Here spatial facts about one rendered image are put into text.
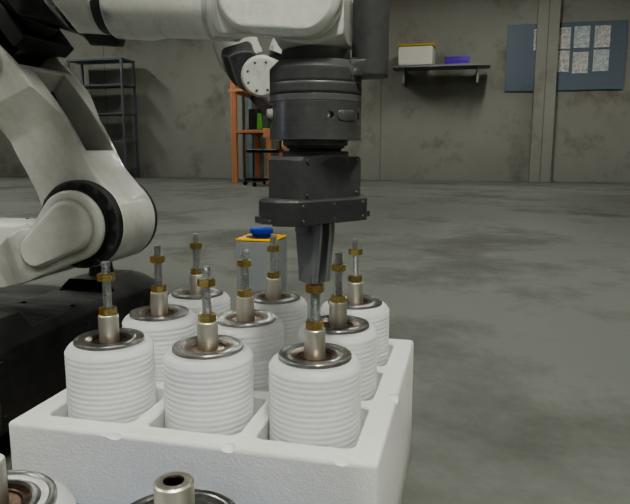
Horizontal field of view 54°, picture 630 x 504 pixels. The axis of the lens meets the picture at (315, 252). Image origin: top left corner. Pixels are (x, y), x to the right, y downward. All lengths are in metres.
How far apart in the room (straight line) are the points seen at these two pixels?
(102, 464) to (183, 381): 0.12
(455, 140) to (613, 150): 2.26
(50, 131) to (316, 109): 0.61
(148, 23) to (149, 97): 10.66
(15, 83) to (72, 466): 0.62
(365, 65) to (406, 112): 9.44
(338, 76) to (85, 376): 0.40
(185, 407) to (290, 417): 0.11
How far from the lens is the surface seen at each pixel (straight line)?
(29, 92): 1.09
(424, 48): 9.53
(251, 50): 1.24
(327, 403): 0.62
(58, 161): 1.09
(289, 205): 0.57
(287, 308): 0.86
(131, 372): 0.71
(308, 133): 0.57
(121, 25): 0.67
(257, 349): 0.75
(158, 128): 11.22
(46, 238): 1.06
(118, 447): 0.68
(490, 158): 9.97
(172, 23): 0.65
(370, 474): 0.60
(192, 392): 0.65
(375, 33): 0.60
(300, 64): 0.58
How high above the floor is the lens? 0.46
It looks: 9 degrees down
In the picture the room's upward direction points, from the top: straight up
